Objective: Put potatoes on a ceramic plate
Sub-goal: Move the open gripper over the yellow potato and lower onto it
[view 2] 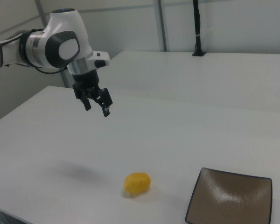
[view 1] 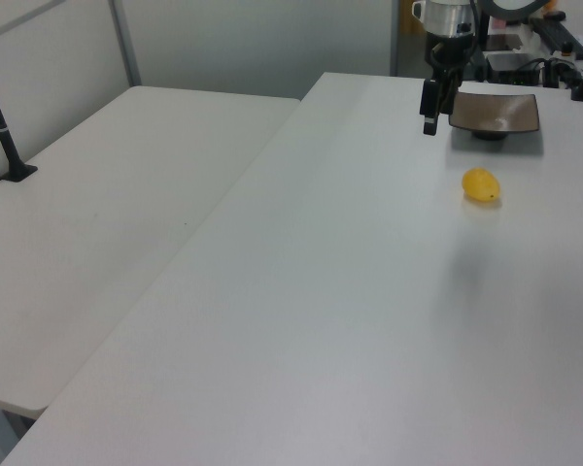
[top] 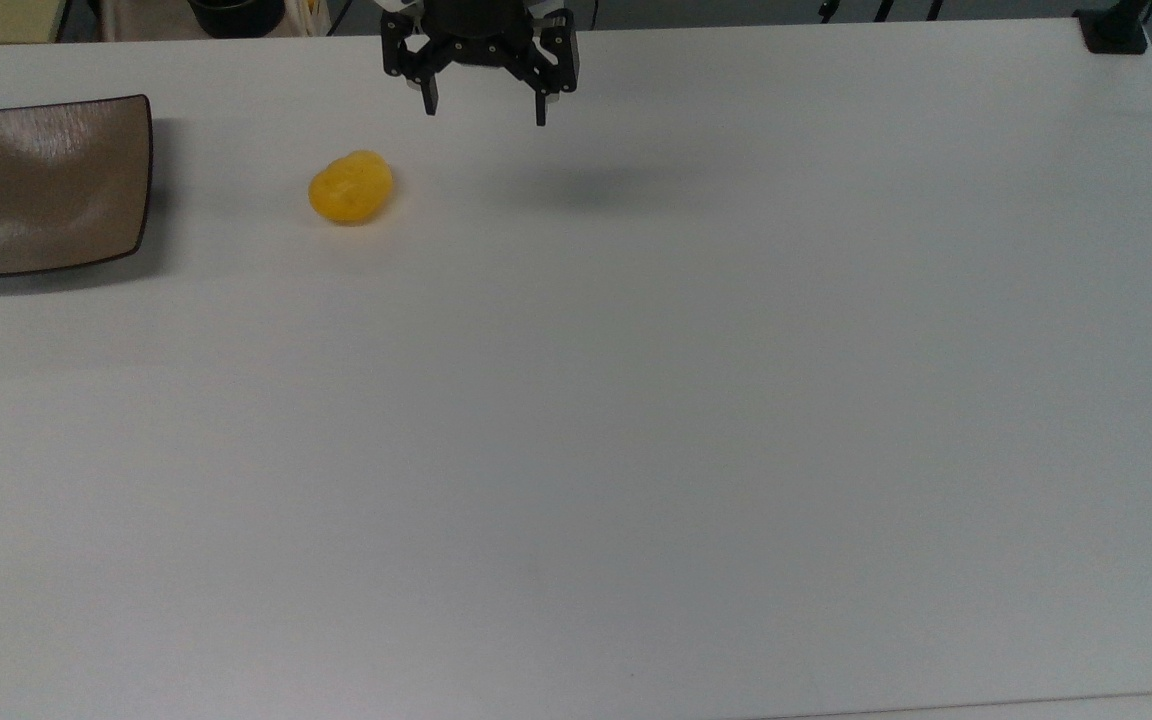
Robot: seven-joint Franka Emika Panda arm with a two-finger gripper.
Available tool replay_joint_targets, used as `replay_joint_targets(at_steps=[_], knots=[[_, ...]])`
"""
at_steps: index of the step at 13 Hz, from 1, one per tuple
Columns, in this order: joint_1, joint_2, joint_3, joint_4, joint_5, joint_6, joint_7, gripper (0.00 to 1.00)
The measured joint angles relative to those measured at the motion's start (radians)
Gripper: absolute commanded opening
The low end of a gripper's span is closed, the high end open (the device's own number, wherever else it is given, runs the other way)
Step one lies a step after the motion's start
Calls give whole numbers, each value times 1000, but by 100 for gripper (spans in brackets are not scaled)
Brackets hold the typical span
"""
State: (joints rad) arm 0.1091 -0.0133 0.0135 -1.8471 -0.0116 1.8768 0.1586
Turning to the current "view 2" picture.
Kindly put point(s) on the brown square ceramic plate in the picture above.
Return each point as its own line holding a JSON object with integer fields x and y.
{"x": 231, "y": 198}

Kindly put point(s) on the tall black camera stand pole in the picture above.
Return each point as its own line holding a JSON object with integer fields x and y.
{"x": 197, "y": 23}

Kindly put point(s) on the yellow potato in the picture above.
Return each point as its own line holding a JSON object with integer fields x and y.
{"x": 137, "y": 183}

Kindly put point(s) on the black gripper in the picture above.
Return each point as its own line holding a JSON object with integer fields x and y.
{"x": 85, "y": 81}

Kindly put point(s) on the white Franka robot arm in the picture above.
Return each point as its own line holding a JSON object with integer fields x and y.
{"x": 60, "y": 30}

